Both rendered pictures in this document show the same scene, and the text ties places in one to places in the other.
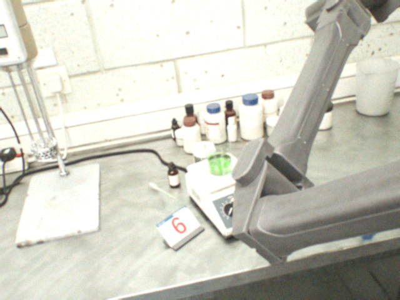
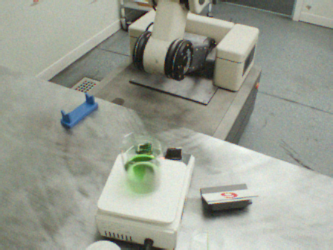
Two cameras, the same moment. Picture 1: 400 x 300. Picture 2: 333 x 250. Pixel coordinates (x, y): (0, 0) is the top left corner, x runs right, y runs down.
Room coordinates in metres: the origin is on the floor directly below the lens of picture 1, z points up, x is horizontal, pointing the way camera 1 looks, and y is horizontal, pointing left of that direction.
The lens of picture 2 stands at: (1.11, 0.16, 1.25)
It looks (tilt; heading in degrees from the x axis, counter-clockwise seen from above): 41 degrees down; 214
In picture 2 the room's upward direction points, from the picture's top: straight up
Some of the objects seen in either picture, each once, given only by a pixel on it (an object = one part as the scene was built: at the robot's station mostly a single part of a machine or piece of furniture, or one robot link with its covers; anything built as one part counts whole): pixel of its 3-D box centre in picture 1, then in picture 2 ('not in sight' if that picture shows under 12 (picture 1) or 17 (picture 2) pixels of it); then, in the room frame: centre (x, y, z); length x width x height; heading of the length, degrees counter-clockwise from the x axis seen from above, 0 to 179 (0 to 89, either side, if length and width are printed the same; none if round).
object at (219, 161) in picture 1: (217, 157); (144, 165); (0.86, -0.05, 0.88); 0.07 x 0.06 x 0.08; 117
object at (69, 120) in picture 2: not in sight; (79, 109); (0.73, -0.34, 0.77); 0.10 x 0.03 x 0.04; 1
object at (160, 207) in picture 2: (219, 171); (143, 186); (0.86, -0.05, 0.83); 0.12 x 0.12 x 0.01; 22
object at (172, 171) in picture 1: (172, 173); not in sight; (0.96, 0.07, 0.78); 0.03 x 0.03 x 0.07
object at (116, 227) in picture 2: (225, 191); (149, 190); (0.84, -0.06, 0.79); 0.22 x 0.13 x 0.08; 22
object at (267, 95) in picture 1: (268, 107); not in sight; (1.23, -0.24, 0.80); 0.06 x 0.06 x 0.11
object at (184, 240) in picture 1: (180, 227); (228, 193); (0.75, 0.06, 0.77); 0.09 x 0.06 x 0.04; 130
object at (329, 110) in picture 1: (321, 114); not in sight; (1.17, -0.39, 0.79); 0.07 x 0.07 x 0.07
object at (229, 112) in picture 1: (230, 115); not in sight; (1.22, -0.12, 0.80); 0.04 x 0.04 x 0.10
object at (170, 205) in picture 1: (173, 203); (207, 243); (0.86, 0.07, 0.76); 0.06 x 0.06 x 0.02
